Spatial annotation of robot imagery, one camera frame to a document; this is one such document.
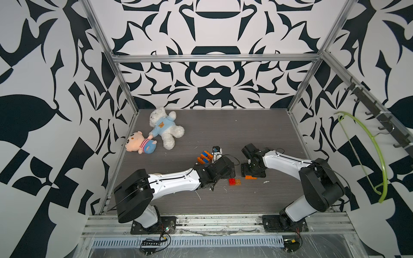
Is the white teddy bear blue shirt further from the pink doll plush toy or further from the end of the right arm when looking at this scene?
the end of the right arm

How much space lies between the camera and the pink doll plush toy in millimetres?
936

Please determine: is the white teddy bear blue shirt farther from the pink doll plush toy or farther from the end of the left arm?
the end of the left arm

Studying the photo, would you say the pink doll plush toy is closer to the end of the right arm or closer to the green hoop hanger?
the end of the right arm

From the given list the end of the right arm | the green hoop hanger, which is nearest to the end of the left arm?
the end of the right arm
